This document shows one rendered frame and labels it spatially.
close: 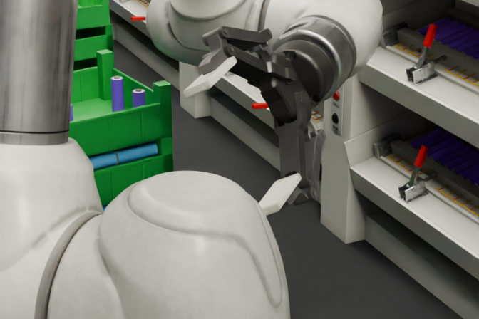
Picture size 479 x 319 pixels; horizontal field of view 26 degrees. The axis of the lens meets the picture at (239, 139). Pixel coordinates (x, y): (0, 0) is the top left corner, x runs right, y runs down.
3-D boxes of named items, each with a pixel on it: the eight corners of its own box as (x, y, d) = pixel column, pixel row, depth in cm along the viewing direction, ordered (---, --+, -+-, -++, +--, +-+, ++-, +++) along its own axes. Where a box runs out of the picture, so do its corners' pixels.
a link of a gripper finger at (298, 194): (289, 176, 107) (302, 201, 108) (272, 200, 103) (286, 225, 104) (301, 172, 107) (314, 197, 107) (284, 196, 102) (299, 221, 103)
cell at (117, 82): (116, 120, 154) (114, 79, 151) (110, 117, 155) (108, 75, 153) (127, 118, 155) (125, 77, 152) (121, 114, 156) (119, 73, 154)
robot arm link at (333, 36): (268, 32, 122) (250, 50, 117) (333, 2, 117) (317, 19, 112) (304, 98, 124) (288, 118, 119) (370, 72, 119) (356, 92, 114)
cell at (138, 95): (137, 134, 148) (135, 92, 146) (131, 131, 150) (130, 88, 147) (148, 132, 149) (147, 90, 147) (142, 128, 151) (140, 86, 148)
